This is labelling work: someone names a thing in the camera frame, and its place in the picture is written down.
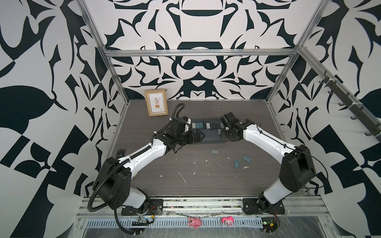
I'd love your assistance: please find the dark grey storage box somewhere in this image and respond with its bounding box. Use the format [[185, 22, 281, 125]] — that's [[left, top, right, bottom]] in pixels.
[[191, 118, 225, 143]]

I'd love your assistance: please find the wall hook rail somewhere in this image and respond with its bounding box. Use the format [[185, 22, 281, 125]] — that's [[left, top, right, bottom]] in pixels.
[[319, 70, 381, 143]]

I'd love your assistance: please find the black remote control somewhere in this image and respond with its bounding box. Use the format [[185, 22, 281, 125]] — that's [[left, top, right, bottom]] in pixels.
[[116, 149, 126, 160]]

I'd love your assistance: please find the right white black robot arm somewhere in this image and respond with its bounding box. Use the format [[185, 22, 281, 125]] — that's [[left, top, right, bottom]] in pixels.
[[221, 113, 316, 214]]

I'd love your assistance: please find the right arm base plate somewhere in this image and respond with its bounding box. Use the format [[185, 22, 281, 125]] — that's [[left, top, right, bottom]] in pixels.
[[242, 198, 285, 215]]

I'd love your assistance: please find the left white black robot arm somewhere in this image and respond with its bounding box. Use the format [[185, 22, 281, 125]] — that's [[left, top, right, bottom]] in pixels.
[[87, 117, 205, 212]]

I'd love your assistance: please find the wooden picture frame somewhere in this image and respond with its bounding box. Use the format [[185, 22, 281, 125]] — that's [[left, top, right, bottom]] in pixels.
[[144, 89, 168, 117]]

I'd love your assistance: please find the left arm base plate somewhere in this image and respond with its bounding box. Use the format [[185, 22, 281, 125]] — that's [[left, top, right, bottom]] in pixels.
[[122, 198, 164, 216]]

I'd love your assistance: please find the black corrugated cable hose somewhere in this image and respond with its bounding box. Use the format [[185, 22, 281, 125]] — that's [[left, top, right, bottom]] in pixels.
[[114, 208, 140, 236]]

